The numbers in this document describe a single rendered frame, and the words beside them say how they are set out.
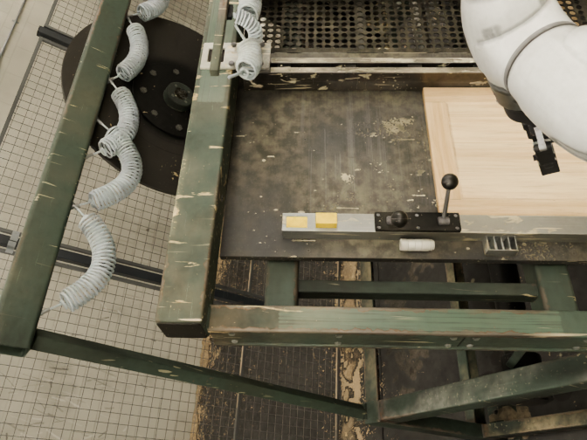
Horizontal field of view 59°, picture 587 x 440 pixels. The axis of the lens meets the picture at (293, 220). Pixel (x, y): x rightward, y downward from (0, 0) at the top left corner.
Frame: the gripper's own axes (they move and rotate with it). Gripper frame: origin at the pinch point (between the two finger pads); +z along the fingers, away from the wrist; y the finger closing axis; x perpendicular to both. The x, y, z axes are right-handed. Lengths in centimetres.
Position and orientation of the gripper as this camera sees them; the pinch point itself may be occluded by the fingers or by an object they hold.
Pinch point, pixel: (547, 160)
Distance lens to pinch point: 101.8
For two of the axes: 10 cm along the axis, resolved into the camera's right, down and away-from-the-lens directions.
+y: -0.3, 8.7, -4.9
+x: 8.6, -2.3, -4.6
